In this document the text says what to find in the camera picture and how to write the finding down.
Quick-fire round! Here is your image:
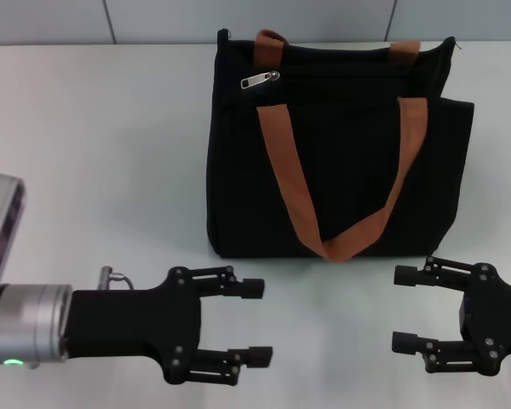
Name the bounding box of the black food bag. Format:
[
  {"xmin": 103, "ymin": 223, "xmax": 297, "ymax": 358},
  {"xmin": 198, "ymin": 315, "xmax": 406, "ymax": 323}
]
[{"xmin": 204, "ymin": 27, "xmax": 477, "ymax": 262}]

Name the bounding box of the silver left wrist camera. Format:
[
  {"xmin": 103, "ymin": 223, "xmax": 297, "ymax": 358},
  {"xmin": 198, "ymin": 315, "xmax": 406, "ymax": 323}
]
[{"xmin": 0, "ymin": 171, "xmax": 26, "ymax": 285}]

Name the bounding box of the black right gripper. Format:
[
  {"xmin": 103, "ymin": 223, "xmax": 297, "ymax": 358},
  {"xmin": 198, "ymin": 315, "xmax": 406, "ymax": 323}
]
[{"xmin": 391, "ymin": 255, "xmax": 511, "ymax": 378}]

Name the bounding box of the left gripper cable with plug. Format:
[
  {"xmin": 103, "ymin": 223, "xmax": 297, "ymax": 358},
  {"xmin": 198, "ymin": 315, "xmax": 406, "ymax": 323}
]
[{"xmin": 99, "ymin": 265, "xmax": 138, "ymax": 291}]

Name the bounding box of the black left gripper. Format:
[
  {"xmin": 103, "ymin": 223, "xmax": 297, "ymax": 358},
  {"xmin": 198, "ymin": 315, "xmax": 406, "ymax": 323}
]
[{"xmin": 63, "ymin": 265, "xmax": 275, "ymax": 387}]

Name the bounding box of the silver zipper pull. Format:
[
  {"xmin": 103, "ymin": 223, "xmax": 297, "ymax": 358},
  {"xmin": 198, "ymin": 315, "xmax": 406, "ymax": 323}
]
[{"xmin": 239, "ymin": 69, "xmax": 282, "ymax": 90}]

